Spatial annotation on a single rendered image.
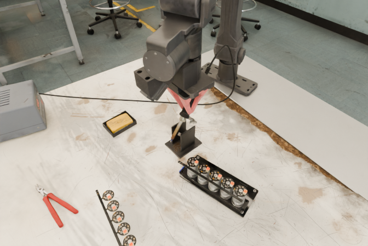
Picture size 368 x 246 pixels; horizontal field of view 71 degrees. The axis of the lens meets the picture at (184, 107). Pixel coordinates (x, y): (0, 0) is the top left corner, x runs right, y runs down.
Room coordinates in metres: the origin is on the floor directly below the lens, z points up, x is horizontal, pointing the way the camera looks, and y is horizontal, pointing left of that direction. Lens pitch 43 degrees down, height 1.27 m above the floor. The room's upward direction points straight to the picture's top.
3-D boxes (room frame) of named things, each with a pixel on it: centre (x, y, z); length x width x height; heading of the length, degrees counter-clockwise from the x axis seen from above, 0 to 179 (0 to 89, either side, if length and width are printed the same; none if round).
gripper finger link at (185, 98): (0.43, -0.01, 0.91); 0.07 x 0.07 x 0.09; 40
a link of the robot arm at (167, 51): (0.39, 0.01, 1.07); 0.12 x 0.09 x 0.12; 153
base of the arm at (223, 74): (0.70, -0.14, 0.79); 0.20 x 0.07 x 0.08; 50
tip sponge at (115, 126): (0.49, 0.18, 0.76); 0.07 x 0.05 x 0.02; 133
